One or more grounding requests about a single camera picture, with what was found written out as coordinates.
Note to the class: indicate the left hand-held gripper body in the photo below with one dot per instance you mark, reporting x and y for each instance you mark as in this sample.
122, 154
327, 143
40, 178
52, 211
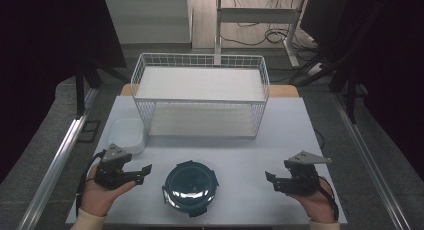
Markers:
111, 171

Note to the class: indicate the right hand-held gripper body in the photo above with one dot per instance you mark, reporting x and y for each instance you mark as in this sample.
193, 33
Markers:
301, 176

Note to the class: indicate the white square plastic container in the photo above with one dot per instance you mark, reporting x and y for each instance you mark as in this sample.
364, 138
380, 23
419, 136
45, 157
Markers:
126, 136

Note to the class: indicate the person's left hand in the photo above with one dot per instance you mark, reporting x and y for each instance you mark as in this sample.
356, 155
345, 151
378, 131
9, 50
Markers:
96, 198

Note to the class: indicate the person's right hand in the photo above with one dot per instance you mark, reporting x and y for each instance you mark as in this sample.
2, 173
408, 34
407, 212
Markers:
316, 205

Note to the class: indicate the dark round lidded container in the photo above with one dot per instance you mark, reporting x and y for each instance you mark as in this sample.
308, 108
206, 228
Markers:
190, 188

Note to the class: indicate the wooden table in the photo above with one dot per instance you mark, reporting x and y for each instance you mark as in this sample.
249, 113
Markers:
283, 91

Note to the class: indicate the black metal stand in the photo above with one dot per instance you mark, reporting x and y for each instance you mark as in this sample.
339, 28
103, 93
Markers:
350, 90
80, 90

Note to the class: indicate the white power strip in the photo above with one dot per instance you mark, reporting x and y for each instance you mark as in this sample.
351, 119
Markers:
315, 69

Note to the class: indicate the white cabinet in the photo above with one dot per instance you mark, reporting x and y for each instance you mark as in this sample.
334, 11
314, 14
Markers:
146, 20

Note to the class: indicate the black floor bracket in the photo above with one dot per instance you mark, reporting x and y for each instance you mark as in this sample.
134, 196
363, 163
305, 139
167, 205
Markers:
89, 131

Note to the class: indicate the aluminium rail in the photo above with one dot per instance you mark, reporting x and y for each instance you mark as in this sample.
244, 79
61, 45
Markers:
56, 160
370, 166

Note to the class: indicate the white metal desk frame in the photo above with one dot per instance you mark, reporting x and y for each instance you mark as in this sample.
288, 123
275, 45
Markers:
256, 15

